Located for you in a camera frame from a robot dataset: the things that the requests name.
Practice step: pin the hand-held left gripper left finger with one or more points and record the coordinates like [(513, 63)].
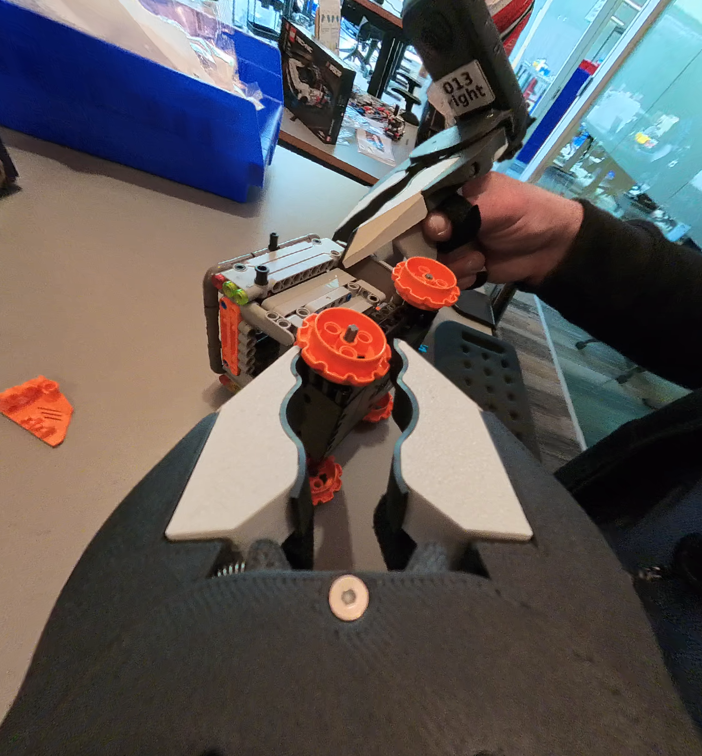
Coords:
[(233, 473)]

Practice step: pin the black car kit box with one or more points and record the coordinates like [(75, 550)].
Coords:
[(316, 77)]

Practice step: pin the building kit robot model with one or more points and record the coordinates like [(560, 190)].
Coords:
[(280, 278)]

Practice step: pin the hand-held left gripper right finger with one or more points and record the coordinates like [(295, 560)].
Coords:
[(463, 473)]

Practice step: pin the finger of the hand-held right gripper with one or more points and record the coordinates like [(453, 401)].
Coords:
[(387, 230), (404, 177)]

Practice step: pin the person's right forearm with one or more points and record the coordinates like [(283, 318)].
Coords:
[(646, 295)]

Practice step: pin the blue storage bin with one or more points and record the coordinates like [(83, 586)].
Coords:
[(127, 106)]

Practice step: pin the orange panel piece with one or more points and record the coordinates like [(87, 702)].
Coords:
[(35, 408)]

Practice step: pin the dark perforated tray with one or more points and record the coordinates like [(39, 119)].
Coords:
[(487, 378)]

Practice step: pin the person's right hand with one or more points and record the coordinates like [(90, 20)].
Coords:
[(516, 230)]

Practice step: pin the crumpled white paper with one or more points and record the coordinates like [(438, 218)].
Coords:
[(198, 41)]

